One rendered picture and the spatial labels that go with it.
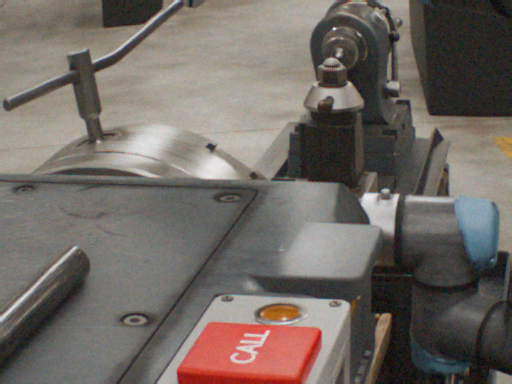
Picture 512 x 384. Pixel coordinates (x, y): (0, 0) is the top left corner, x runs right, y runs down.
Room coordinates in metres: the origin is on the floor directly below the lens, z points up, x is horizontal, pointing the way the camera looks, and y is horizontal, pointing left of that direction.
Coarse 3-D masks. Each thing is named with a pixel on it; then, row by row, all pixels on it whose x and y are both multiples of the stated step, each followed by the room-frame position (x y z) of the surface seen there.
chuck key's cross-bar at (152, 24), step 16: (176, 0) 1.17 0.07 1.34; (160, 16) 1.14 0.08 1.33; (144, 32) 1.12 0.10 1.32; (128, 48) 1.09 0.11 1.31; (96, 64) 1.06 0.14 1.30; (112, 64) 1.07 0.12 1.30; (48, 80) 1.01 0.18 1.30; (64, 80) 1.02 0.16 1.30; (16, 96) 0.97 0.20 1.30; (32, 96) 0.99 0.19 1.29
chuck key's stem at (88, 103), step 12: (84, 48) 1.05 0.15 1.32; (72, 60) 1.04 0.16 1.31; (84, 60) 1.04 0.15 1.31; (84, 72) 1.04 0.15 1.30; (84, 84) 1.04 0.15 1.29; (96, 84) 1.05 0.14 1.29; (84, 96) 1.03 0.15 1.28; (96, 96) 1.04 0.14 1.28; (84, 108) 1.03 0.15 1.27; (96, 108) 1.04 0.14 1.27; (96, 120) 1.04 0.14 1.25; (96, 132) 1.04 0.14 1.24
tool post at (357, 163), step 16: (352, 112) 1.54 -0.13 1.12; (304, 128) 1.54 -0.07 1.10; (320, 128) 1.52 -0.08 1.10; (336, 128) 1.52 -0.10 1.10; (352, 128) 1.52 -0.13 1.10; (304, 144) 1.54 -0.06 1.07; (320, 144) 1.52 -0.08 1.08; (336, 144) 1.52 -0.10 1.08; (352, 144) 1.51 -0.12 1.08; (304, 160) 1.54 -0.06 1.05; (320, 160) 1.52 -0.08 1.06; (336, 160) 1.52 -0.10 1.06; (352, 160) 1.51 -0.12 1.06; (304, 176) 1.54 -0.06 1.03; (320, 176) 1.52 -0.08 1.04; (336, 176) 1.52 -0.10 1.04; (352, 176) 1.51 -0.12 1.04
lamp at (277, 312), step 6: (270, 306) 0.61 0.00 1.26; (276, 306) 0.61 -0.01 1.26; (282, 306) 0.61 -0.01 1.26; (288, 306) 0.61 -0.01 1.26; (264, 312) 0.60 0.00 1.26; (270, 312) 0.60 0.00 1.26; (276, 312) 0.60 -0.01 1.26; (282, 312) 0.60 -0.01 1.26; (288, 312) 0.60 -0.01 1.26; (294, 312) 0.60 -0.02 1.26; (270, 318) 0.59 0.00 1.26; (276, 318) 0.59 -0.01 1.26; (282, 318) 0.59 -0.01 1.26; (288, 318) 0.59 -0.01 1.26
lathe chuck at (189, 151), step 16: (112, 128) 1.07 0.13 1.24; (128, 128) 1.06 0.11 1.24; (144, 128) 1.06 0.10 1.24; (160, 128) 1.06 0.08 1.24; (176, 128) 1.07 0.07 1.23; (80, 144) 1.05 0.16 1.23; (96, 144) 1.02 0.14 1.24; (112, 144) 1.01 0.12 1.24; (128, 144) 1.01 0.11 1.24; (144, 144) 1.01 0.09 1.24; (160, 144) 1.02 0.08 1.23; (176, 144) 1.03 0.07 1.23; (192, 144) 1.04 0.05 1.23; (208, 144) 1.05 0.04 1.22; (48, 160) 1.04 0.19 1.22; (160, 160) 0.98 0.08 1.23; (176, 160) 0.99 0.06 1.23; (192, 160) 1.00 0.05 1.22; (208, 160) 1.01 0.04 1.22; (208, 176) 0.98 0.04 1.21; (224, 176) 1.00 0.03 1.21; (240, 176) 1.02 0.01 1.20; (256, 176) 1.04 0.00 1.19
